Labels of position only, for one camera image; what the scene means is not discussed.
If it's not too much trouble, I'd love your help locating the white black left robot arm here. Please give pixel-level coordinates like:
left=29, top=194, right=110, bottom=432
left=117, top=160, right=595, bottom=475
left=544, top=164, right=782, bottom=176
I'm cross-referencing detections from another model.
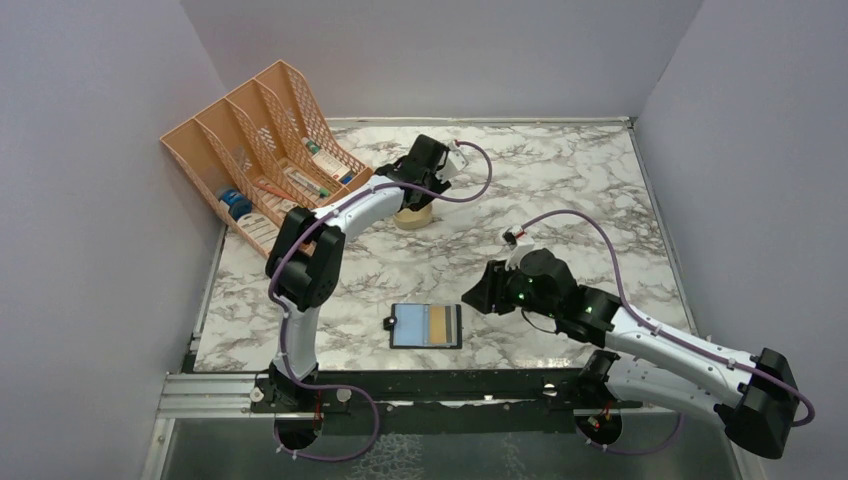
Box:
left=266, top=134, right=452, bottom=411

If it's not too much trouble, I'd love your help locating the black mounting base rail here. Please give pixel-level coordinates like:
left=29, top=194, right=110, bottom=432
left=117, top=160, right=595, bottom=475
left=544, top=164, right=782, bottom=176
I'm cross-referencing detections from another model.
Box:
left=250, top=368, right=638, bottom=435

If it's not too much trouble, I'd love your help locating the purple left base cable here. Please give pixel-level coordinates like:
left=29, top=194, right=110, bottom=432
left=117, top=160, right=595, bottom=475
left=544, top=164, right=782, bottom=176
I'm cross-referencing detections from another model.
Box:
left=272, top=384, right=383, bottom=464

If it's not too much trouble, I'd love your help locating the beige card tray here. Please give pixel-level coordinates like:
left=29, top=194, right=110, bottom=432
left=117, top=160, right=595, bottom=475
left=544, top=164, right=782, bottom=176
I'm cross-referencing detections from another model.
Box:
left=393, top=204, right=433, bottom=230

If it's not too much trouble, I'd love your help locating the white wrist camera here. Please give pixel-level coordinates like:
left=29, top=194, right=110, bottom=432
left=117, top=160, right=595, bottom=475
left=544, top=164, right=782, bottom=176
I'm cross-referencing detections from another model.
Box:
left=436, top=141, right=468, bottom=182
left=502, top=225, right=535, bottom=270

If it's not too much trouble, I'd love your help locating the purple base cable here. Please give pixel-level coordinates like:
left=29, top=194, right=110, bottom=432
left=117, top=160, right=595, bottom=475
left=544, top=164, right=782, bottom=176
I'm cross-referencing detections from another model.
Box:
left=272, top=384, right=383, bottom=464
left=573, top=410, right=685, bottom=458

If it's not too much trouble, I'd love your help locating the white glue stick box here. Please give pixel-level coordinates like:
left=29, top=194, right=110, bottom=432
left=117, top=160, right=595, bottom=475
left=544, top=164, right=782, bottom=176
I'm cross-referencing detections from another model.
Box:
left=301, top=137, right=354, bottom=184

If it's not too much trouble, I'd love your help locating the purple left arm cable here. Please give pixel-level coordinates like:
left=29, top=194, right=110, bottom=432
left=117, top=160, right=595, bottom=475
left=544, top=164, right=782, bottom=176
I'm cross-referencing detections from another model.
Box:
left=267, top=139, right=495, bottom=392

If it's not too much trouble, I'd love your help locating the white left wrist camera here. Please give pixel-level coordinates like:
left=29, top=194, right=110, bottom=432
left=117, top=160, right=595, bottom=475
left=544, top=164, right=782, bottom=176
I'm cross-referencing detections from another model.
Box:
left=436, top=141, right=468, bottom=182

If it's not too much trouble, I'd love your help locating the orange pen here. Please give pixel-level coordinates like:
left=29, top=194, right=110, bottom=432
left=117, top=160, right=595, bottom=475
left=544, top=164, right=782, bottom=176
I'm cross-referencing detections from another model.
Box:
left=253, top=179, right=297, bottom=202

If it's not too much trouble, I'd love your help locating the black leather card holder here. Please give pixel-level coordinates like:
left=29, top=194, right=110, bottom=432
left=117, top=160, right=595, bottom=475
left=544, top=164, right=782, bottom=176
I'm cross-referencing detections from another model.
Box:
left=383, top=303, right=463, bottom=350

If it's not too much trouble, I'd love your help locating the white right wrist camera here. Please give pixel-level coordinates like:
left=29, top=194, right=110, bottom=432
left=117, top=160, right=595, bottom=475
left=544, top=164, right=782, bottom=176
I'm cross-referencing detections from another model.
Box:
left=502, top=225, right=535, bottom=270

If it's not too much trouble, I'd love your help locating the orange plastic desk organizer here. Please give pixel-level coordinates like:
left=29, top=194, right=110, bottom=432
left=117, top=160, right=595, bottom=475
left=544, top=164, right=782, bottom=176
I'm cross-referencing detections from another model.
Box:
left=160, top=60, right=373, bottom=257

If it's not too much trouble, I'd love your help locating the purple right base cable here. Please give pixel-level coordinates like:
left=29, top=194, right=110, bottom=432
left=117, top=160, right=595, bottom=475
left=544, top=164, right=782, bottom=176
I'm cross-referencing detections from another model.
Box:
left=573, top=410, right=685, bottom=458

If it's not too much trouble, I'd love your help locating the white label card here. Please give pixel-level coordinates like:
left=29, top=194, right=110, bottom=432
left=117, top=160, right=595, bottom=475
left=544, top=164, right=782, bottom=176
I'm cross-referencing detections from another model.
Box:
left=236, top=213, right=279, bottom=258

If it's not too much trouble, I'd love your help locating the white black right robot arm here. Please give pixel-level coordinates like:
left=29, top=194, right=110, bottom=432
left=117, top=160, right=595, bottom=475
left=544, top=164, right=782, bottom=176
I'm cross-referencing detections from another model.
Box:
left=462, top=249, right=800, bottom=459

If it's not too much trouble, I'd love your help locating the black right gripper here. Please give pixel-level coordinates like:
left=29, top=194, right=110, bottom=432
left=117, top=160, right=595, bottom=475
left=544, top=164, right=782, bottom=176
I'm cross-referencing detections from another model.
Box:
left=463, top=256, right=560, bottom=319

